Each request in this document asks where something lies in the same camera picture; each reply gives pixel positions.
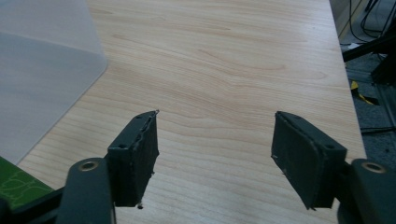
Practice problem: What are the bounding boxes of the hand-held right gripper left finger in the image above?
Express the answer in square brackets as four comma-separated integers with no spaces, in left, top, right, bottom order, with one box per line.
[106,109,161,208]

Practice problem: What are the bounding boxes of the yellow and black tape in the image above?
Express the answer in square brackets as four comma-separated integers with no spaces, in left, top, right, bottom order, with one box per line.
[350,80,379,106]

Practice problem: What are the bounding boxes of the black metal stand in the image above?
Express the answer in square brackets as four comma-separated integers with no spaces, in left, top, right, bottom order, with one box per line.
[342,31,396,85]

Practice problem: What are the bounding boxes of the black cables under desk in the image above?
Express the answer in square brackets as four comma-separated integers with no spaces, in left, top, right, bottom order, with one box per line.
[346,0,396,45]

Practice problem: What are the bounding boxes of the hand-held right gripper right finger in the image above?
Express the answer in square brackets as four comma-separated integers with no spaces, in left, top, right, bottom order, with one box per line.
[270,110,348,211]

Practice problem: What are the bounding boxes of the translucent plastic storage box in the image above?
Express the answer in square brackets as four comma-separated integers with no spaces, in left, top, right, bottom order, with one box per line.
[0,0,108,165]

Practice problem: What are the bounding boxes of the green and white carton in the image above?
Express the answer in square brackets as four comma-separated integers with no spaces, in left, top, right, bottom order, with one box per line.
[0,156,55,211]

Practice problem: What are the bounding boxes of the black floor cable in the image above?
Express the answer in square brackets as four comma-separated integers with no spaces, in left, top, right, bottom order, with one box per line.
[360,125,396,134]

